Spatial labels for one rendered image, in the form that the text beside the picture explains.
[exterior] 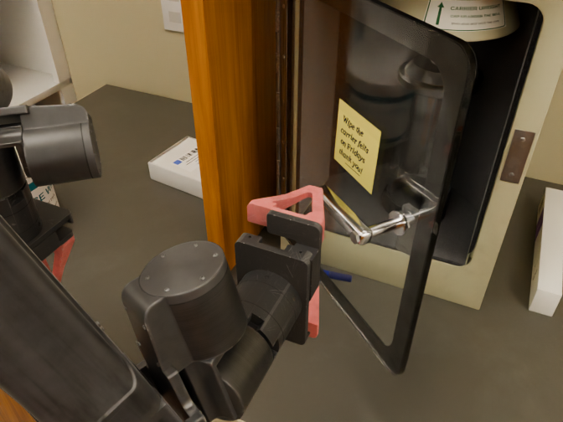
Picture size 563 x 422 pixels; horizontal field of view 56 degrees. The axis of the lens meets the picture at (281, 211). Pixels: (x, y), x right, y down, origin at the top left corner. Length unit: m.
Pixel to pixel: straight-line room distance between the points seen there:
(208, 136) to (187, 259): 0.36
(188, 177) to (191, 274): 0.66
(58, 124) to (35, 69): 1.19
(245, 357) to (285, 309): 0.06
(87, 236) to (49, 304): 0.67
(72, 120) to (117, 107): 0.84
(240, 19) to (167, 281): 0.43
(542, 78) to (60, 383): 0.53
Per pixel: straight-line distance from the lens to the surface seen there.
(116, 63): 1.49
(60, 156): 0.51
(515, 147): 0.67
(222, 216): 0.76
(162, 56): 1.39
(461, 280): 0.80
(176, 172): 1.01
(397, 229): 0.53
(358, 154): 0.56
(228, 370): 0.38
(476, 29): 0.65
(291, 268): 0.42
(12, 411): 1.30
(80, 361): 0.32
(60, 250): 0.61
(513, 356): 0.80
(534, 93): 0.64
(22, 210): 0.55
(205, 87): 0.66
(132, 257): 0.90
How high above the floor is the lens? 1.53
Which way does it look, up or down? 38 degrees down
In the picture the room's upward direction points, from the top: straight up
